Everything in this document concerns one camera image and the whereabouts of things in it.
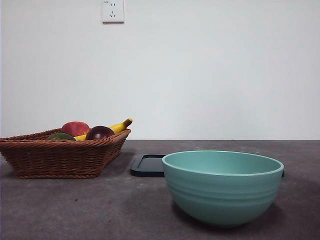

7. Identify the yellow banana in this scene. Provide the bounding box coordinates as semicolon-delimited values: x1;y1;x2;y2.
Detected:
74;117;133;141

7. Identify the red yellow apple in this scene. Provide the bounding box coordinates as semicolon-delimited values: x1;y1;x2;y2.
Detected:
60;121;91;137

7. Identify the brown wicker basket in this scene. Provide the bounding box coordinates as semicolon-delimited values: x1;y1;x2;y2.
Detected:
0;128;132;179

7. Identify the white wall socket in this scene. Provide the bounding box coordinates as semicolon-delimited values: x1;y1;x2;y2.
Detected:
101;0;125;25

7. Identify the teal bowl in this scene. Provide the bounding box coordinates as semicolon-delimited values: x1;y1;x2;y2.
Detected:
161;150;285;227

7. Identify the dark red plum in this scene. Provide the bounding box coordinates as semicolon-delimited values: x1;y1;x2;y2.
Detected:
85;125;116;141

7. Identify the dark rectangular tray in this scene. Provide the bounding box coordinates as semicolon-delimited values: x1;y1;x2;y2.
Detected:
130;153;286;178

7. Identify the green avocado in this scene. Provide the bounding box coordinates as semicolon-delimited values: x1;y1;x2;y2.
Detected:
46;132;77;141

